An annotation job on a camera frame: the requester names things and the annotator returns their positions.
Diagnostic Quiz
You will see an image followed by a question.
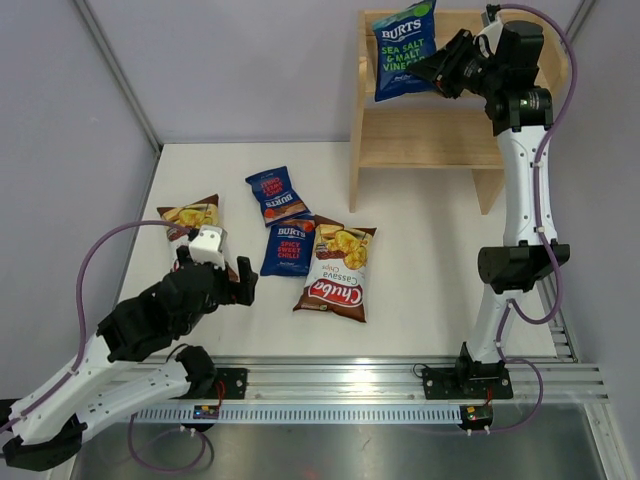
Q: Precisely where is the large Chuba cassava chips bag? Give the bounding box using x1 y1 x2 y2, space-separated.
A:
293 215 376 323

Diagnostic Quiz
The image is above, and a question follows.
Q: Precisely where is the blue Burts sea salt bag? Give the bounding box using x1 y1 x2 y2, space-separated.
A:
372 1 436 102

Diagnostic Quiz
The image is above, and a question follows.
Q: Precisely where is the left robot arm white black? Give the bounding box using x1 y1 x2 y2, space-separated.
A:
2 256 258 472

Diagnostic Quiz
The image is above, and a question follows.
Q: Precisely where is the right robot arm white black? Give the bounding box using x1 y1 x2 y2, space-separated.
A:
408 15 570 400

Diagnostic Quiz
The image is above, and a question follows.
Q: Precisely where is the blue burts chilli bag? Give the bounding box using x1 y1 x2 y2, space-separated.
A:
245 166 310 227
260 215 315 277

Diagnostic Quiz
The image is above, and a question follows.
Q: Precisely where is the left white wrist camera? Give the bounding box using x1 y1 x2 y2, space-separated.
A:
188 224 227 270

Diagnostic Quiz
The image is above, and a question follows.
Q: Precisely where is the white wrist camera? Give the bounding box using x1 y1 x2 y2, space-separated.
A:
188 224 227 270
474 4 503 58

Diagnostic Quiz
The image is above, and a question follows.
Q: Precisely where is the left Chuba cassava chips bag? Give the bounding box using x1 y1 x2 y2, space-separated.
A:
157 194 227 272

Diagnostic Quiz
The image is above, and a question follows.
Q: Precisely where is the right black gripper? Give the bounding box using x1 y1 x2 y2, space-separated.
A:
405 29 504 100

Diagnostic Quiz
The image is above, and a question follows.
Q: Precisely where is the wooden two-tier shelf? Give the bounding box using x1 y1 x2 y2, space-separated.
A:
349 10 569 215

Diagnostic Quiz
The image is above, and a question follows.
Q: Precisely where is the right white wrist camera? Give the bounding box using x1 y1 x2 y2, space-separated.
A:
474 4 503 58

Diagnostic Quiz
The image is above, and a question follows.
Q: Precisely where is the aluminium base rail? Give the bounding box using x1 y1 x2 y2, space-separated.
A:
67 355 611 426

